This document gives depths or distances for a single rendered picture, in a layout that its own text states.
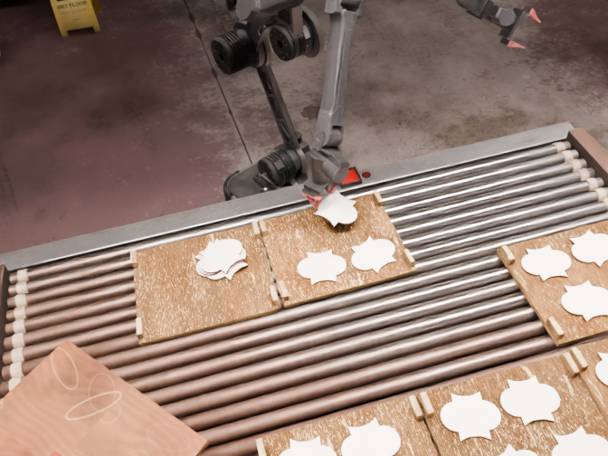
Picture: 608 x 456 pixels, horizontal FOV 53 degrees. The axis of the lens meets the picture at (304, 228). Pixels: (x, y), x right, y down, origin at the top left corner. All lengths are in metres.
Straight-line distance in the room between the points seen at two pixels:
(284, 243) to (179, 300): 0.37
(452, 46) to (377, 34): 0.55
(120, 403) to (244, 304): 0.45
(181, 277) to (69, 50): 3.44
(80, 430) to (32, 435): 0.11
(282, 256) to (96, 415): 0.71
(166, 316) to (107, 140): 2.39
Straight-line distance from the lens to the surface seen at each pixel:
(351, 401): 1.64
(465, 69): 4.38
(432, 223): 2.00
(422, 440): 1.58
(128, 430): 1.56
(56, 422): 1.63
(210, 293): 1.84
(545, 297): 1.86
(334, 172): 1.74
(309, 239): 1.93
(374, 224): 1.96
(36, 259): 2.16
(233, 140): 3.82
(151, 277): 1.93
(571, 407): 1.69
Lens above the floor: 2.38
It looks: 48 degrees down
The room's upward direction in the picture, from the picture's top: 6 degrees counter-clockwise
